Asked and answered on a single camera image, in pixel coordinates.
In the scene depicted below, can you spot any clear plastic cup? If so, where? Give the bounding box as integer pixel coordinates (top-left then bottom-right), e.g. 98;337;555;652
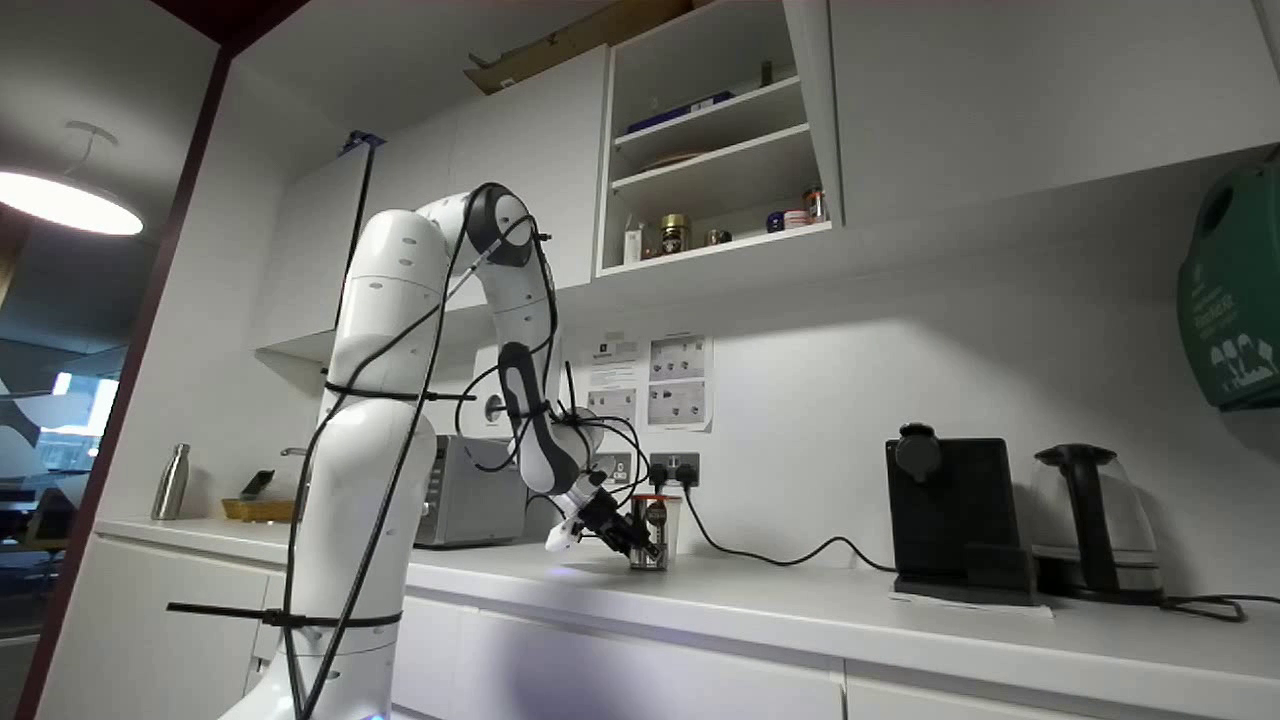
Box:
657;495;684;566

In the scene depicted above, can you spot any wooden tray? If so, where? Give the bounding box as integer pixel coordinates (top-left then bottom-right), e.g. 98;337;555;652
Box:
221;495;294;526

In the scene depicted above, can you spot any clear bottle with orange cap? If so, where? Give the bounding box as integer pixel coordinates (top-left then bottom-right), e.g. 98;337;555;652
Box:
631;495;670;572

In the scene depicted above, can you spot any silver thermos flask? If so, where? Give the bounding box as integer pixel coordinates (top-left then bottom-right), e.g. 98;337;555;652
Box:
152;445;192;520

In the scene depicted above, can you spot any white open wall cabinet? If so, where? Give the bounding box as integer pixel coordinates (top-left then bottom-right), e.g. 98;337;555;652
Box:
595;0;843;276

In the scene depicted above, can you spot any black coffee machine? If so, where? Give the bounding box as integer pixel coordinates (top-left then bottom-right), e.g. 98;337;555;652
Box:
882;423;1037;608

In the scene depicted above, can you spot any double wall socket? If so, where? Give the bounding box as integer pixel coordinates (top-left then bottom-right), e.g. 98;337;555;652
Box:
647;452;699;488

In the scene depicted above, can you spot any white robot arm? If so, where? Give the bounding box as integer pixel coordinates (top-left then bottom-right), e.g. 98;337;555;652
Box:
221;180;657;720

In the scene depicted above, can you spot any round ceiling lamp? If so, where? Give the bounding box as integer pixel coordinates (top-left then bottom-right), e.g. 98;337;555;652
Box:
0;121;143;236

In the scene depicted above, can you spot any green first aid box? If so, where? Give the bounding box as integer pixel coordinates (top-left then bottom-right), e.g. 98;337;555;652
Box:
1174;164;1280;414

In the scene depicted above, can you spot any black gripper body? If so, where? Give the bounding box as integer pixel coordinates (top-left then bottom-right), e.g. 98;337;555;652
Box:
572;488;645;553

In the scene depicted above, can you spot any black electric kettle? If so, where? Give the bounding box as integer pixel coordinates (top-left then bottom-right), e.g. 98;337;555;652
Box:
1031;445;1164;603

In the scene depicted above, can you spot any black power cable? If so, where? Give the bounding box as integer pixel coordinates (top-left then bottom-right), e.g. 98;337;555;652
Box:
676;475;901;576

